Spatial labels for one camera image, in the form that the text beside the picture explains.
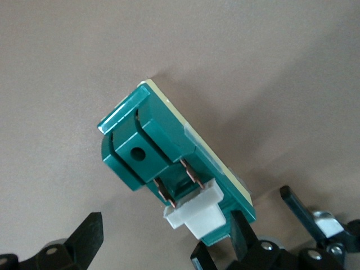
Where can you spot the green load switch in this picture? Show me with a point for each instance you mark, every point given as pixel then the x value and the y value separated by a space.
pixel 157 132

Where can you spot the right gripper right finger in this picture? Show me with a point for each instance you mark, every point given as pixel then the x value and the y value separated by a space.
pixel 244 247

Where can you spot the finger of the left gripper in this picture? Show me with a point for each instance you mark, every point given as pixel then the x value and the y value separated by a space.
pixel 298 208
pixel 203 260

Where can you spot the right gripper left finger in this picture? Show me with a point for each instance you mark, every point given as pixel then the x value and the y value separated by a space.
pixel 81 244

